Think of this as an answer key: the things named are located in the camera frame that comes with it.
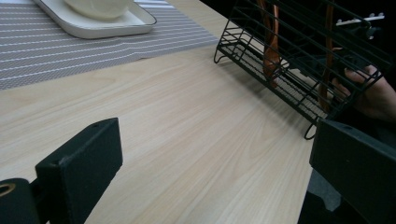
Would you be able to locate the white rectangular tray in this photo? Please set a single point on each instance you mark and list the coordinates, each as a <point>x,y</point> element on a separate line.
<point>124,23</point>

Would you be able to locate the grey striped placemat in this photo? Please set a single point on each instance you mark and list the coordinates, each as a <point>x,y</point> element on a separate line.
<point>62,56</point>

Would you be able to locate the brown wooden utensil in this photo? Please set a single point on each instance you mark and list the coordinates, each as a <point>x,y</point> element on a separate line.
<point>327,74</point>

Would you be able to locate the white bowl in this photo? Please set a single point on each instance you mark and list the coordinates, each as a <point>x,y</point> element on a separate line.
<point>99,7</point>

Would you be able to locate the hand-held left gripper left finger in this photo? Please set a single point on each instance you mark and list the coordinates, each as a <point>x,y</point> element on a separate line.
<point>84,161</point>

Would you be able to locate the brown wooden spoon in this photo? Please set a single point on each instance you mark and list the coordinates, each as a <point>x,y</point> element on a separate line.
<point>271,59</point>

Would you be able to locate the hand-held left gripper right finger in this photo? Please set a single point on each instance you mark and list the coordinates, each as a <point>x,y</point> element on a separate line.
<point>358,165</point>

